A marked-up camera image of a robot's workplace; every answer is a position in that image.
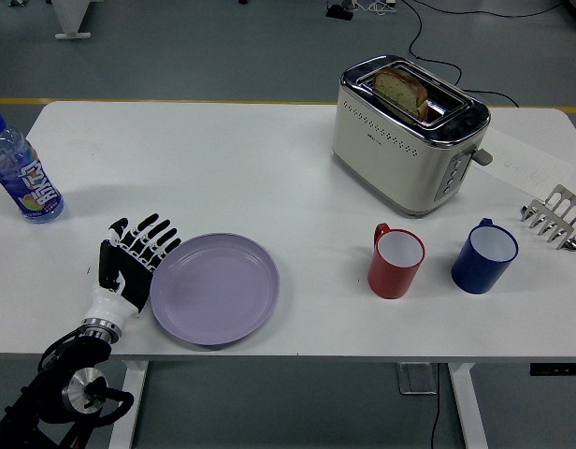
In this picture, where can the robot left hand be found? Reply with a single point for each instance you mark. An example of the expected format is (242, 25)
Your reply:
(129, 276)

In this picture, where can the purple round plate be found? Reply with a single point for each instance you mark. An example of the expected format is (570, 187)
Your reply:
(215, 290)

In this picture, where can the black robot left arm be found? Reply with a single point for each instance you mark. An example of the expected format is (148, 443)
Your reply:
(68, 360)

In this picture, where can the white table leg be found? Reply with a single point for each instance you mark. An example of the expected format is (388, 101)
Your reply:
(468, 407)
(129, 421)

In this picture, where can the blue plastic drink bottle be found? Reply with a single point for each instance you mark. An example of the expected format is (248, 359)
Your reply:
(19, 168)

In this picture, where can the red mug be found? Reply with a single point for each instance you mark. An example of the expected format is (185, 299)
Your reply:
(388, 278)

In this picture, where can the white stand foot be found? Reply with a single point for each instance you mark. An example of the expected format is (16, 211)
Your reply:
(70, 21)

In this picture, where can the cream and chrome toaster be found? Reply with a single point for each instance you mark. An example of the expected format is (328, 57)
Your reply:
(391, 159)

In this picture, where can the brown bread slice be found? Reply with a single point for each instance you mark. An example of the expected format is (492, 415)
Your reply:
(400, 91)

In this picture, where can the black floor power adapter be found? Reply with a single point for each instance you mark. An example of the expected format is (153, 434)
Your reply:
(339, 12)

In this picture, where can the blue mug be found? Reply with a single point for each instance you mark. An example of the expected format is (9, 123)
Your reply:
(472, 276)

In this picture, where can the white paper sheet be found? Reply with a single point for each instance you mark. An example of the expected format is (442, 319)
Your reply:
(526, 163)

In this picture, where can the silver metal toast rack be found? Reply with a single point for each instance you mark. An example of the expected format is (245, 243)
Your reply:
(561, 208)

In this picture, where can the black table control panel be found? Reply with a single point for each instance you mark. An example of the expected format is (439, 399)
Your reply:
(557, 369)

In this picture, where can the clear plastic bracket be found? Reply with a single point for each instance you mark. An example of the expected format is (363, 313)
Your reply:
(416, 381)

